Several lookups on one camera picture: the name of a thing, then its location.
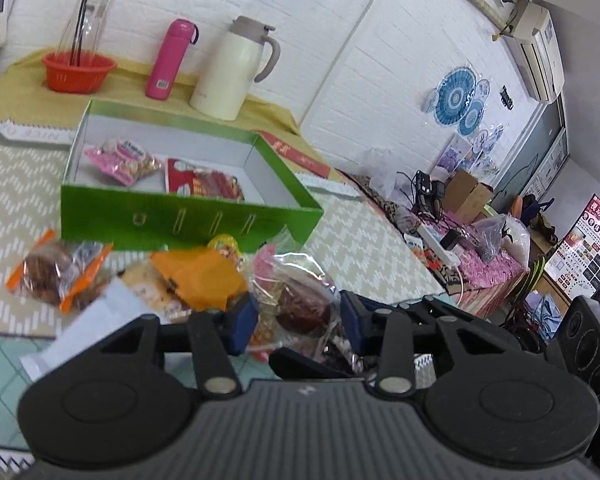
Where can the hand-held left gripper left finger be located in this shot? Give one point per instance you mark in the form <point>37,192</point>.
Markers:
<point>241,325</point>

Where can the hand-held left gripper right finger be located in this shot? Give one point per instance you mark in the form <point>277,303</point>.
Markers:
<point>354,321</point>

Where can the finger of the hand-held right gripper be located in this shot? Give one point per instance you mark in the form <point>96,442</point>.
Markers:
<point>305,364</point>

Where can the green cardboard box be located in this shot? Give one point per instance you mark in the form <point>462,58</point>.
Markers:
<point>190,222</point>

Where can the white snack packet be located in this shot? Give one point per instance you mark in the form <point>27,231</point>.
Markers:
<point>100,317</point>

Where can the orange snack packet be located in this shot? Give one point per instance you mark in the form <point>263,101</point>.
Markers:
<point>205,280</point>

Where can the clear pink-edged cake packet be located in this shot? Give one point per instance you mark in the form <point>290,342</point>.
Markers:
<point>297,300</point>

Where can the yellow candy packet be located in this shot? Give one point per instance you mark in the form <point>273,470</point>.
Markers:
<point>225,247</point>

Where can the red standing signboard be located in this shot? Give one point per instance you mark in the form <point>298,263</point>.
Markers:
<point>591,250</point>

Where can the white power strip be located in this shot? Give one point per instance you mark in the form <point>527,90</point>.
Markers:
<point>436,245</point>

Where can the black power adapter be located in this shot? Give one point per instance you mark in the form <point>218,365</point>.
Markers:
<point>451,240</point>

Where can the red snack packet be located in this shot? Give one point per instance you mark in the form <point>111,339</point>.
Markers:
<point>205,183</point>

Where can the clear plastic bag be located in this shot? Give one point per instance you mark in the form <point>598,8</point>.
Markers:
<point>495,236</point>

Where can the clear orange-edged cake packet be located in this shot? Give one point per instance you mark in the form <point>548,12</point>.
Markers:
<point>42,272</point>
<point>87,260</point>

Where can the brown cardboard box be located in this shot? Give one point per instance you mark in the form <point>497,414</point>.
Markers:
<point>470,195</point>

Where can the red envelope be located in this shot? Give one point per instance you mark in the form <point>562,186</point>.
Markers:
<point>292,154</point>

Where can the pink snack packet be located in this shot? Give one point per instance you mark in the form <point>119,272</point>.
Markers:
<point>122,159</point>

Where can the teal checked tablecloth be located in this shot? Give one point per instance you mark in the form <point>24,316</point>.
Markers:
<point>5,360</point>

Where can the cream thermal jug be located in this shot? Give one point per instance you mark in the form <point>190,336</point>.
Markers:
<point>230,72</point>

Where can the beige chevron placemat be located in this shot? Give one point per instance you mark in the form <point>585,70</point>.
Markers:
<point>20,200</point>

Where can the pink thermos bottle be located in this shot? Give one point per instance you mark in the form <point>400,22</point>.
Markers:
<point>170,60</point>

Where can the white air conditioner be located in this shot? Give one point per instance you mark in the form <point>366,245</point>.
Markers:
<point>536,50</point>

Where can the red plastic basket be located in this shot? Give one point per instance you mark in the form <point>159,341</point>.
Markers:
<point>78,71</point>

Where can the mustard yellow tablecloth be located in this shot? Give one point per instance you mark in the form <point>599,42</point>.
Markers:
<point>25,95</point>

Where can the black straw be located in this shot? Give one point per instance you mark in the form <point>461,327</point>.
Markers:
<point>83,22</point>

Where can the glass carafe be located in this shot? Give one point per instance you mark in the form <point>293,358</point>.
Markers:
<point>86,20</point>

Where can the blue patterned wall plates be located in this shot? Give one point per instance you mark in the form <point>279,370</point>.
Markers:
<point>457,96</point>

